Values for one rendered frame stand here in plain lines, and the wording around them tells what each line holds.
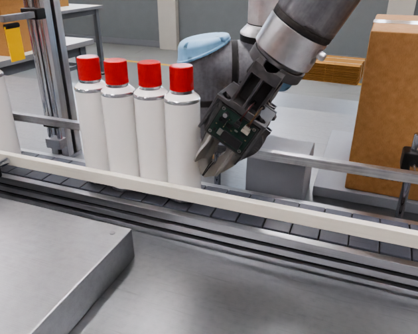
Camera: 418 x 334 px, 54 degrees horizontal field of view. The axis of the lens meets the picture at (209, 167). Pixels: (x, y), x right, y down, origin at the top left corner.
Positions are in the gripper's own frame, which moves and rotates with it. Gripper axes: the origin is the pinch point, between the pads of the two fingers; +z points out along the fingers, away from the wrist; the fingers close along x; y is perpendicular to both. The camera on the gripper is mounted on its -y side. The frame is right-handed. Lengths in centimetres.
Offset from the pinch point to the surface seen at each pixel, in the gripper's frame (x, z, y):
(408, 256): 27.4, -9.5, 4.3
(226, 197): 4.7, -0.5, 4.4
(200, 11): -177, 143, -543
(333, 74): 27, 81, -424
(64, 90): -34.4, 15.1, -14.4
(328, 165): 13.6, -10.3, -2.5
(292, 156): 9.0, -8.2, -2.5
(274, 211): 11.1, -3.4, 4.6
